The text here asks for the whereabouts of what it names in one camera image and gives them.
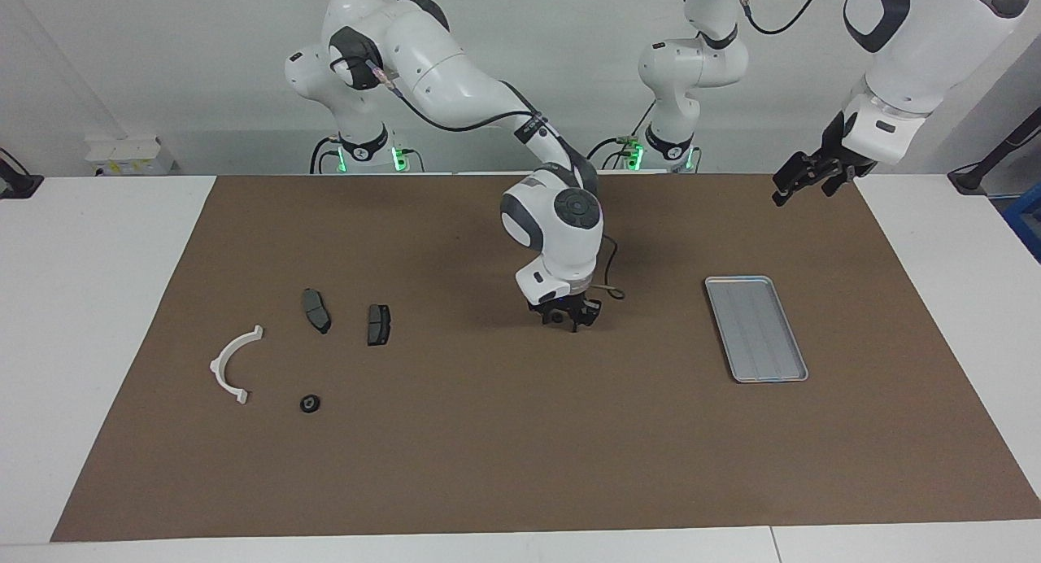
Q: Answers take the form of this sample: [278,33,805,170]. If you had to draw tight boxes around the silver metal tray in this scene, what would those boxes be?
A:
[704,276,809,384]

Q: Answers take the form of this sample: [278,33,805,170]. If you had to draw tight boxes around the brown table mat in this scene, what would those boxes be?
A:
[50,172,1041,543]

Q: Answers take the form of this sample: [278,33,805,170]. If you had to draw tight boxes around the black table clamp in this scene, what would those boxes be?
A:
[0,148,44,199]

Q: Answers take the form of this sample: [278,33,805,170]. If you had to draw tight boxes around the curved dark brake pad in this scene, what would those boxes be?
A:
[302,289,332,335]

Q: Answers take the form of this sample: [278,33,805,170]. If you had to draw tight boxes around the black left base cable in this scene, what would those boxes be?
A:
[580,99,658,171]

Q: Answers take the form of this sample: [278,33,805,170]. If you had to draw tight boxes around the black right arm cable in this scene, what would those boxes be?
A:
[358,55,627,301]

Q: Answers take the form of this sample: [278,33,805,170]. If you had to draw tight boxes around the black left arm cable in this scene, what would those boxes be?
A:
[728,0,832,39]

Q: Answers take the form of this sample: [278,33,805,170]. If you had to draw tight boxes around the black base cable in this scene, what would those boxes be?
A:
[309,136,342,175]
[580,99,658,171]

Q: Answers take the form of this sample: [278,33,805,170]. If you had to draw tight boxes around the blue box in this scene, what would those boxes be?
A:
[1002,185,1041,263]

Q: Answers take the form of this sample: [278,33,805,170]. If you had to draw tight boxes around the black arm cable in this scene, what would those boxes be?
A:
[728,0,832,39]
[358,55,627,301]

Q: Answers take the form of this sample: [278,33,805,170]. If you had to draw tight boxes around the white power strip box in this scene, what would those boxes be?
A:
[85,136,176,176]

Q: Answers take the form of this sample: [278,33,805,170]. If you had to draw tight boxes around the black right base cable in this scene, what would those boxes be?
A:
[309,136,342,175]

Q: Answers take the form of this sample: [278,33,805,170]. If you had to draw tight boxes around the white curved plastic bracket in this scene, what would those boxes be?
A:
[210,325,264,404]

